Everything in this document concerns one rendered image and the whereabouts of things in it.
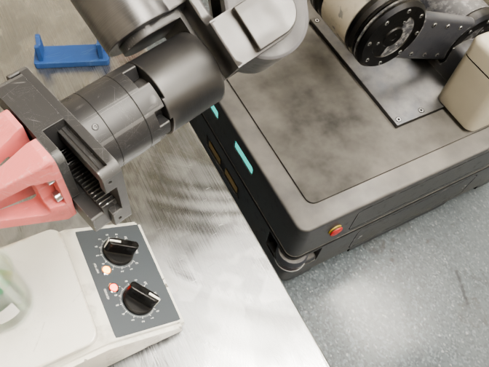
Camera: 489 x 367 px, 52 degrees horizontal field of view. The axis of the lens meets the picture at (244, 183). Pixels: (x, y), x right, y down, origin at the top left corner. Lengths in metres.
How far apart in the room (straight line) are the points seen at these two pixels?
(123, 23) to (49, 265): 0.24
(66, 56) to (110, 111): 0.44
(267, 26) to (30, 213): 0.19
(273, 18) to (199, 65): 0.06
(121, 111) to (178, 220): 0.29
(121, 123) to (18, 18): 0.53
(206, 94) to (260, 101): 0.87
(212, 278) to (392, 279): 0.96
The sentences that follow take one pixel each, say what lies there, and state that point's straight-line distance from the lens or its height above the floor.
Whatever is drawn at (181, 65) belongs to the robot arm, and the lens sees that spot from 0.35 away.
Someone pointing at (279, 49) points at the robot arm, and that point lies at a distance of 0.35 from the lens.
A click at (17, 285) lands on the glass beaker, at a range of 0.44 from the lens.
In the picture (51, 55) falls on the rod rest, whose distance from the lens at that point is 0.76.
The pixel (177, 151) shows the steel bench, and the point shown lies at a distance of 0.65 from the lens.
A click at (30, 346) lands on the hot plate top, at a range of 0.48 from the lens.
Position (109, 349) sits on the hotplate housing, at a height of 0.81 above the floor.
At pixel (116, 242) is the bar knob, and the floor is 0.82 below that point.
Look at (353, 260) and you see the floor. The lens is 1.46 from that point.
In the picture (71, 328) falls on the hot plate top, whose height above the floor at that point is 0.84.
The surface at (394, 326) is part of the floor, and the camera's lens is 1.43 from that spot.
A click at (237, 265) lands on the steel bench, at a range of 0.58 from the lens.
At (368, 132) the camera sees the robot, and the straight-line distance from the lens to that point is 1.23.
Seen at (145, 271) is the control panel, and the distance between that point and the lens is 0.53.
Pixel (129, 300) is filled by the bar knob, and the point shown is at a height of 0.81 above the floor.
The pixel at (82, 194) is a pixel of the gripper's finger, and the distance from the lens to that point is 0.34.
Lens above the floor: 1.28
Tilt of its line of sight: 58 degrees down
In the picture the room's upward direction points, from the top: 10 degrees clockwise
